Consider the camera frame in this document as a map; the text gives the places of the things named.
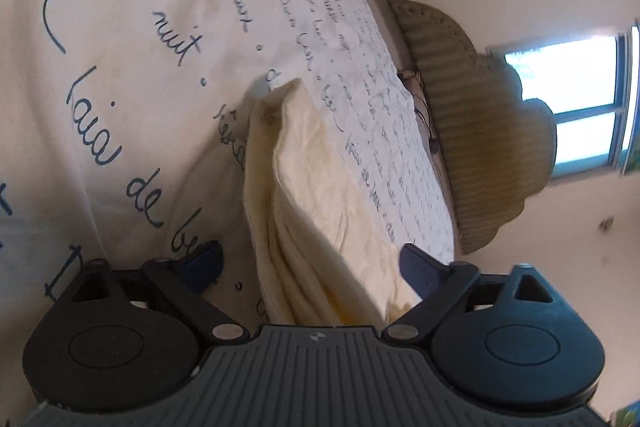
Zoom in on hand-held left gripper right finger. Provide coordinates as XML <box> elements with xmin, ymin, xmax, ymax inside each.
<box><xmin>382</xmin><ymin>243</ymin><xmax>562</xmax><ymax>348</ymax></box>

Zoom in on cream fleece pants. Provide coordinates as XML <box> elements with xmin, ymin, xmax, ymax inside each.
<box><xmin>242</xmin><ymin>79</ymin><xmax>426</xmax><ymax>326</ymax></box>

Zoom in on white script-printed bedspread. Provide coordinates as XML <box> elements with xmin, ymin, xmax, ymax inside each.
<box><xmin>0</xmin><ymin>0</ymin><xmax>457</xmax><ymax>410</ymax></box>

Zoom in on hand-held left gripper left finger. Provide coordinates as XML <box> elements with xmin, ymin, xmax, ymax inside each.
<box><xmin>74</xmin><ymin>241</ymin><xmax>251</xmax><ymax>348</ymax></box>

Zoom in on green padded headboard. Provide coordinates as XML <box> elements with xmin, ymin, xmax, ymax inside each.
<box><xmin>374</xmin><ymin>0</ymin><xmax>559</xmax><ymax>256</ymax></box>

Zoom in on window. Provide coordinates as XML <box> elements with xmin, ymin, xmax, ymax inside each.
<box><xmin>487</xmin><ymin>23</ymin><xmax>640</xmax><ymax>180</ymax></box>

